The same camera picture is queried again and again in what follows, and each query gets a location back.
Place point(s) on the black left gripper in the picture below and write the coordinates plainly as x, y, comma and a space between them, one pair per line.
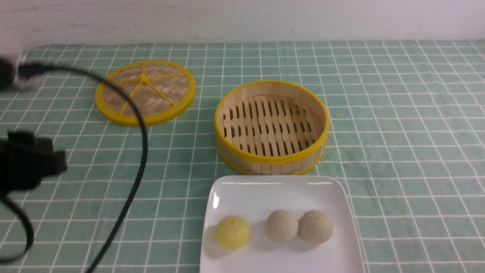
27, 159

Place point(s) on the yellow steamed bun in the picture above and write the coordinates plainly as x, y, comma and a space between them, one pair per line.
232, 232

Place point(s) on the white steamed bun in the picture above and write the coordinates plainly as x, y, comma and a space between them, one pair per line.
281, 226
315, 227

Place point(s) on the white square plate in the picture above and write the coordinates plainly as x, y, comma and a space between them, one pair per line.
253, 198

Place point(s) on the yellow bamboo steamer lid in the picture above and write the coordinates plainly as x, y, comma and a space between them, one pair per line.
160, 89

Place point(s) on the yellow bamboo steamer basket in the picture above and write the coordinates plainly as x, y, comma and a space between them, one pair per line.
271, 127

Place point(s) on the green checked tablecloth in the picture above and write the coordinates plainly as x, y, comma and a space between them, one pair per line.
406, 142

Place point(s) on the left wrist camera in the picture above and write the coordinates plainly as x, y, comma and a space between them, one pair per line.
9, 74

